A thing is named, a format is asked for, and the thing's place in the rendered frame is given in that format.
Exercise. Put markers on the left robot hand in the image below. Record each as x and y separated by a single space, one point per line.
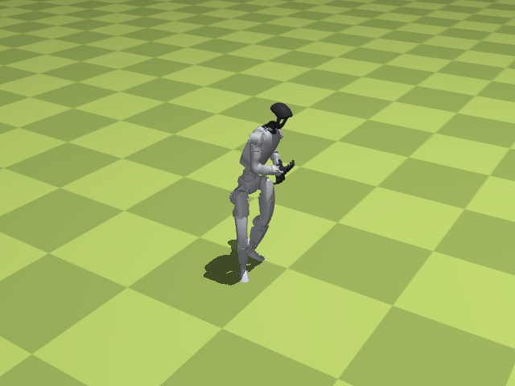
280 178

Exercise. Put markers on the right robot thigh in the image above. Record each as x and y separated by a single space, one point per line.
241 212

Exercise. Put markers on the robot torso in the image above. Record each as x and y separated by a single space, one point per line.
250 181

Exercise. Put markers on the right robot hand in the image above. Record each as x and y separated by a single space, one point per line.
287 168

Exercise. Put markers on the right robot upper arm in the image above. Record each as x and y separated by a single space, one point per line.
255 143

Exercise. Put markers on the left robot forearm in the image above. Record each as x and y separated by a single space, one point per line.
275 157

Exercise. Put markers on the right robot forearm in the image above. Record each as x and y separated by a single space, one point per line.
268 170

